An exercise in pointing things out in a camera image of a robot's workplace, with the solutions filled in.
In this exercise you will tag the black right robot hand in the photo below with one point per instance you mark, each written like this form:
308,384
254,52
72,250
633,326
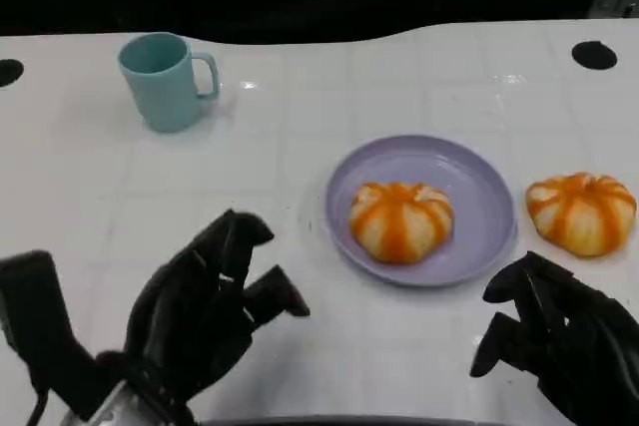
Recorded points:
564,316

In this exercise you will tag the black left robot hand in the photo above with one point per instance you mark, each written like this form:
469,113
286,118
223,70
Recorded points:
190,316

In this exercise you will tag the orange and white bread roll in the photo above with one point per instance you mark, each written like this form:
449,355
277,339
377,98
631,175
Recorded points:
402,221
581,214

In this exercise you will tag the lilac plate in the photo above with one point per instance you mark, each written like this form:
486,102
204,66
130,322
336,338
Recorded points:
474,186

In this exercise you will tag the pale green mug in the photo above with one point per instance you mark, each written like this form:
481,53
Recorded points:
162,82

